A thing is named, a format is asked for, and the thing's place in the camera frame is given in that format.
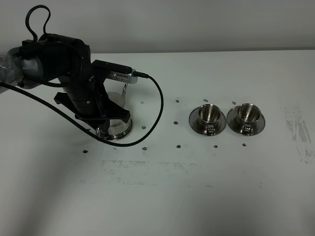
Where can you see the left steel saucer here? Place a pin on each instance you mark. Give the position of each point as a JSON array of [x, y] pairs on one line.
[[195, 125]]

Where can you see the right steel saucer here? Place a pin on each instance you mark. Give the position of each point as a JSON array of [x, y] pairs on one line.
[[234, 126]]

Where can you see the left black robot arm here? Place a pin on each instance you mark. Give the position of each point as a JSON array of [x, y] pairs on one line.
[[69, 60]]

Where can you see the steel teacup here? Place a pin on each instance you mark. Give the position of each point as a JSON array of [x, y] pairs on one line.
[[248, 116], [209, 117]]

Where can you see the left steel teacup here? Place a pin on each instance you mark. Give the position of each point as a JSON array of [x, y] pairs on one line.
[[209, 117]]

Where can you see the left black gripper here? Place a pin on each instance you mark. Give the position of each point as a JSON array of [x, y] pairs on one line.
[[86, 95]]

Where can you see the right steel teacup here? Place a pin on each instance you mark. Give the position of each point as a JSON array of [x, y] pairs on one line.
[[248, 116]]

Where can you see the round steel teapot coaster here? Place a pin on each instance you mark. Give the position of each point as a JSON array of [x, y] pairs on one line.
[[115, 129]]

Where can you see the steel saucer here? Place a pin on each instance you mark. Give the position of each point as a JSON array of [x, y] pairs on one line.
[[234, 126], [195, 125]]

